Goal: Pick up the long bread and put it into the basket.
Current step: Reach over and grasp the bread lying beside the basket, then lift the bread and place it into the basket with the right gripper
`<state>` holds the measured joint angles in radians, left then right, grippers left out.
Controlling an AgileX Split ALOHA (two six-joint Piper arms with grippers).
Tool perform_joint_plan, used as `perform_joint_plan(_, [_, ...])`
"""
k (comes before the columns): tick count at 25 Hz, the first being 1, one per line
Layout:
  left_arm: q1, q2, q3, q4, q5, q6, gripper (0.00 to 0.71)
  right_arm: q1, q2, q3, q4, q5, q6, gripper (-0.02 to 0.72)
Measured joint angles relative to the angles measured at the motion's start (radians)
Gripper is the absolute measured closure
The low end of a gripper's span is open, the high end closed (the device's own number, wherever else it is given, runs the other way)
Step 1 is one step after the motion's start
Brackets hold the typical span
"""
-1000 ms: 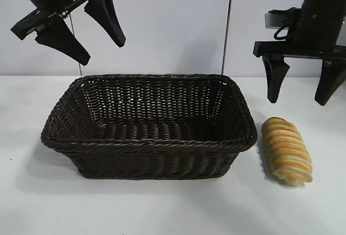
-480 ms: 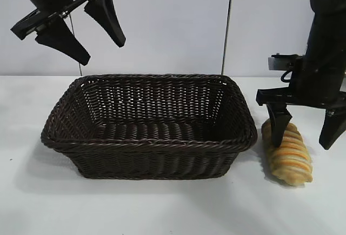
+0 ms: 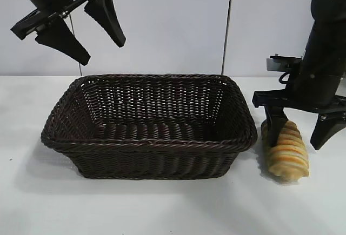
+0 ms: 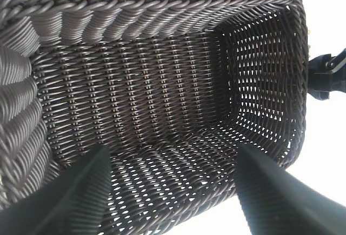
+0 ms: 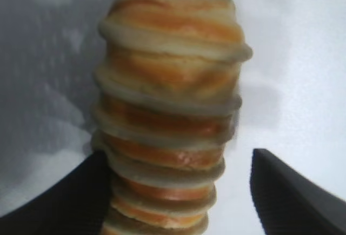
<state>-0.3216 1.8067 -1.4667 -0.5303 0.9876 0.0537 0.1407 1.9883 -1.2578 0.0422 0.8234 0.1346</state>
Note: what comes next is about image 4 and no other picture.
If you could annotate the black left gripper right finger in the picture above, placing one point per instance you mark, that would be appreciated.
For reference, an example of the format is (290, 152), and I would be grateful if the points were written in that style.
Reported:
(283, 205)

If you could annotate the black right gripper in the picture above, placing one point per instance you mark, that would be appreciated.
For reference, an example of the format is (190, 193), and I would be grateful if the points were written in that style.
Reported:
(328, 79)

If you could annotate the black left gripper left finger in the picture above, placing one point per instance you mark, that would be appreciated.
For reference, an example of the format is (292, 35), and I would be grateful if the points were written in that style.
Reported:
(62, 208)

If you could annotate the dark brown wicker basket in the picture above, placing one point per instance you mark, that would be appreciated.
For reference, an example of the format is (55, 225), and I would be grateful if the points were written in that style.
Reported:
(135, 89)

